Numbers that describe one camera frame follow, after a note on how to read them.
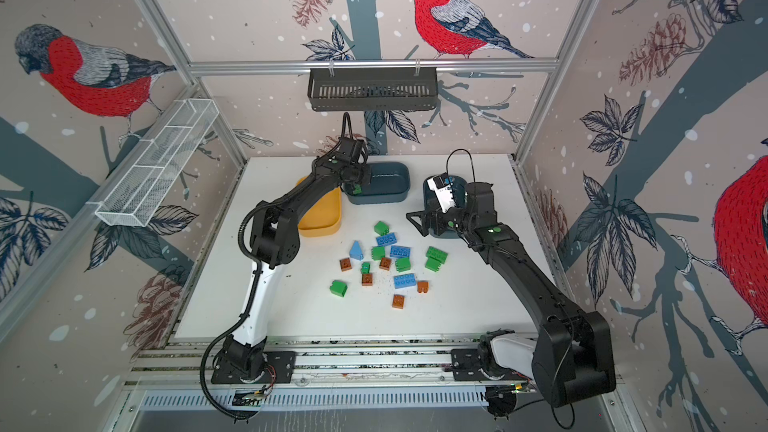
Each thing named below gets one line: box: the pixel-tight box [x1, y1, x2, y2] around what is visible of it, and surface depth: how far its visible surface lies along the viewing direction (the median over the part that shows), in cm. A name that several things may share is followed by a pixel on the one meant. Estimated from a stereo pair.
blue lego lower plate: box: [393, 273, 416, 289], surface depth 89 cm
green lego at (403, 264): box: [395, 257, 411, 273], surface depth 93 cm
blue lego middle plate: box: [390, 245, 411, 259], surface depth 94 cm
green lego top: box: [374, 220, 390, 236], surface depth 101 cm
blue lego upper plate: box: [376, 232, 398, 247], surface depth 97 cm
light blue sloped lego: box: [349, 240, 364, 261], surface depth 95 cm
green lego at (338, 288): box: [329, 280, 348, 298], surface depth 88 cm
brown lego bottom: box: [392, 294, 405, 309], surface depth 85 cm
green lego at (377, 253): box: [371, 246, 385, 261], surface depth 95 cm
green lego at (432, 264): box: [424, 256, 441, 272], surface depth 94 cm
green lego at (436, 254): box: [426, 246, 449, 264], surface depth 94 cm
